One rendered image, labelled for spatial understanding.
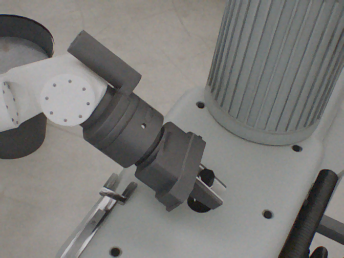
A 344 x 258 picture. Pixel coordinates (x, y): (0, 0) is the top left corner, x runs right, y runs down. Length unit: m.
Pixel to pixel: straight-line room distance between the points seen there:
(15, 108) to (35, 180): 2.52
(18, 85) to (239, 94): 0.33
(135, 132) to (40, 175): 2.59
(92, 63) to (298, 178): 0.37
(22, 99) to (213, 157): 0.30
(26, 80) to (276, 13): 0.34
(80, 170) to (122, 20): 1.39
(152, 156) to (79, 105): 0.12
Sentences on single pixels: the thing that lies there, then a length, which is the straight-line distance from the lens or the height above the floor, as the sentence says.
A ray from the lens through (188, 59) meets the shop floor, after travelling 4.17.
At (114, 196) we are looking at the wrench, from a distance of 0.88.
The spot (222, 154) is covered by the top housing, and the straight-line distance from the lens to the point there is 0.97.
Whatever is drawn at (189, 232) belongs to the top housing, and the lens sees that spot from 0.87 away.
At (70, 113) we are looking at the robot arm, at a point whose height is 2.05.
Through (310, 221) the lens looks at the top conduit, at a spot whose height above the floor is 1.81.
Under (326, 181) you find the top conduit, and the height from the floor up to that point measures 1.81.
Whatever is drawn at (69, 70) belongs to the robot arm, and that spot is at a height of 2.09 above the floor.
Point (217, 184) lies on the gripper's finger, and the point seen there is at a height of 1.93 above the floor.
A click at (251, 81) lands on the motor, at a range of 0.93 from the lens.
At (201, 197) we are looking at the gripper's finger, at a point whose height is 1.92.
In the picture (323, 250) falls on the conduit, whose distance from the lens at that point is 1.36.
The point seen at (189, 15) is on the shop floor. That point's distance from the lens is 4.57.
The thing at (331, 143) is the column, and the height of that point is 1.56.
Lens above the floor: 2.59
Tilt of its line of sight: 45 degrees down
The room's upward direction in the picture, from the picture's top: 11 degrees clockwise
